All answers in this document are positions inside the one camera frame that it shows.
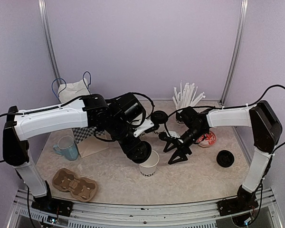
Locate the white paper coffee cup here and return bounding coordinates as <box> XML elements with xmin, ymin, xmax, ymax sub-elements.
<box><xmin>139</xmin><ymin>150</ymin><xmax>160</xmax><ymax>177</ymax></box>
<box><xmin>152</xmin><ymin>124</ymin><xmax>166</xmax><ymax>136</ymax></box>

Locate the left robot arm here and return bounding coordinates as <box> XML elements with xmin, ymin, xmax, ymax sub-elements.
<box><xmin>2</xmin><ymin>92</ymin><xmax>153</xmax><ymax>211</ymax></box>

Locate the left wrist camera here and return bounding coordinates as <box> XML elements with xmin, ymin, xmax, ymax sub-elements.
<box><xmin>133</xmin><ymin>119</ymin><xmax>154</xmax><ymax>137</ymax></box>

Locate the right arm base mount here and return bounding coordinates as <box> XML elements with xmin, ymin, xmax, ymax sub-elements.
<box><xmin>217</xmin><ymin>198</ymin><xmax>259</xmax><ymax>216</ymax></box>

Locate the black coffee cup lid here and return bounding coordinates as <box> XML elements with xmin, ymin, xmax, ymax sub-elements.
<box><xmin>151</xmin><ymin>110</ymin><xmax>169</xmax><ymax>124</ymax></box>

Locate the brown cardboard cup carrier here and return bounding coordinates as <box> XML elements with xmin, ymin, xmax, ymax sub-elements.
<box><xmin>52</xmin><ymin>168</ymin><xmax>98</xmax><ymax>202</ymax></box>

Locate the aluminium front frame rail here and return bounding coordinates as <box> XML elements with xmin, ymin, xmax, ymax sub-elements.
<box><xmin>4</xmin><ymin>189</ymin><xmax>284</xmax><ymax>228</ymax></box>

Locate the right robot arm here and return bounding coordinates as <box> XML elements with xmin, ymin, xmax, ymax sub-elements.
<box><xmin>159</xmin><ymin>98</ymin><xmax>284</xmax><ymax>215</ymax></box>

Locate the blue checkered paper bag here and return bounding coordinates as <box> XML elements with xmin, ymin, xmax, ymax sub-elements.
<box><xmin>51</xmin><ymin>71</ymin><xmax>109</xmax><ymax>158</ymax></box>

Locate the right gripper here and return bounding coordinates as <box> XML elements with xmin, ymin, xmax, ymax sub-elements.
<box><xmin>163</xmin><ymin>125</ymin><xmax>206</xmax><ymax>164</ymax></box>

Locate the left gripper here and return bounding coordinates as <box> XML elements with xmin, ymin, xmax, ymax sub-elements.
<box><xmin>106</xmin><ymin>116</ymin><xmax>147</xmax><ymax>160</ymax></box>

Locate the bundle of wrapped white straws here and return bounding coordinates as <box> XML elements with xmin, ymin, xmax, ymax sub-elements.
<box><xmin>172</xmin><ymin>81</ymin><xmax>206</xmax><ymax>110</ymax></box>

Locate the black cup holding straws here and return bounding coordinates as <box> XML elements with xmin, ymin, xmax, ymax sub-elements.
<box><xmin>175</xmin><ymin>111</ymin><xmax>184</xmax><ymax>125</ymax></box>

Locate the stack of black lids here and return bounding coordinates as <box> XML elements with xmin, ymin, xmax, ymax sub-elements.
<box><xmin>216</xmin><ymin>150</ymin><xmax>235</xmax><ymax>168</ymax></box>

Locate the aluminium corner post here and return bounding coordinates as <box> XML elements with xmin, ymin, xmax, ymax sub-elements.
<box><xmin>38</xmin><ymin>0</ymin><xmax>60</xmax><ymax>79</ymax></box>
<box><xmin>220</xmin><ymin>0</ymin><xmax>249</xmax><ymax>105</ymax></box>

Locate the right aluminium corner post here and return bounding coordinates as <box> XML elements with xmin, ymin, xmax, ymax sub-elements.
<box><xmin>220</xmin><ymin>0</ymin><xmax>249</xmax><ymax>105</ymax></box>

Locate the left aluminium corner post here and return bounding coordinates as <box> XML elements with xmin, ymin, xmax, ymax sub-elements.
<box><xmin>38</xmin><ymin>0</ymin><xmax>60</xmax><ymax>79</ymax></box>

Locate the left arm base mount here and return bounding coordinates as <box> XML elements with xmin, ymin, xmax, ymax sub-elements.
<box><xmin>31</xmin><ymin>197</ymin><xmax>73</xmax><ymax>217</ymax></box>

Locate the blue ceramic mug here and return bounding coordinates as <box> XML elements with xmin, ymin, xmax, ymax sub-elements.
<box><xmin>53</xmin><ymin>135</ymin><xmax>79</xmax><ymax>161</ymax></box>

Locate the red floral bowl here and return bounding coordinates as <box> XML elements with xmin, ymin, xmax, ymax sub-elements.
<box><xmin>197</xmin><ymin>131</ymin><xmax>217</xmax><ymax>148</ymax></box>

